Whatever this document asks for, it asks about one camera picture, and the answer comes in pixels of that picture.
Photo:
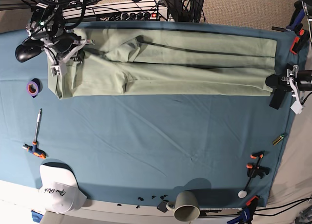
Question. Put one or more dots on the orange handled T wrench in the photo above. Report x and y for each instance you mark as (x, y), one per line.
(33, 149)

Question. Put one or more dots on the black remote control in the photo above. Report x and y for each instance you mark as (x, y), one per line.
(277, 99)

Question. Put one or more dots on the small dark square plate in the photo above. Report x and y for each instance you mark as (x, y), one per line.
(163, 206)

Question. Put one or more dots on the small brass green stick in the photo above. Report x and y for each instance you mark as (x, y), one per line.
(278, 139)

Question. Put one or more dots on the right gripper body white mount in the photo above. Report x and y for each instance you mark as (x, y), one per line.
(60, 50)

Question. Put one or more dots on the grey green mug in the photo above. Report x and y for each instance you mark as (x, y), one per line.
(185, 208)

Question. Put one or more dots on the black orange bar clamp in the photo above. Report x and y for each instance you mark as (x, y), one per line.
(254, 170)

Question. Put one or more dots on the black power strip red switch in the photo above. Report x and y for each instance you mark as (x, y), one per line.
(132, 16)

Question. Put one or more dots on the black orange clamp top right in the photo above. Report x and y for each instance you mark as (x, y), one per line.
(301, 38)

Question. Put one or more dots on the white baseball cap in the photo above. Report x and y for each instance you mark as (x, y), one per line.
(60, 192)

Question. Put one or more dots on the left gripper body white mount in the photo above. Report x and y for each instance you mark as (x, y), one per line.
(300, 83)

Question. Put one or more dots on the purple tape roll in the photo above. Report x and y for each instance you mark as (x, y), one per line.
(34, 87)

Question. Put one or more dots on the black computer mouse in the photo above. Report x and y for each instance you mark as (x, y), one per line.
(24, 53)

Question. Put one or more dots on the sage green T-shirt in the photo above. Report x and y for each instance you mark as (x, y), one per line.
(161, 62)

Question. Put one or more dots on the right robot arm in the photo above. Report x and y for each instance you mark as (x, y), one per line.
(48, 32)

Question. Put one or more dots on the blue orange clamp bottom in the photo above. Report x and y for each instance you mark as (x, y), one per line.
(246, 214)

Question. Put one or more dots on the blue handled clamp top right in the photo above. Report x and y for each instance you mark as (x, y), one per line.
(295, 22)

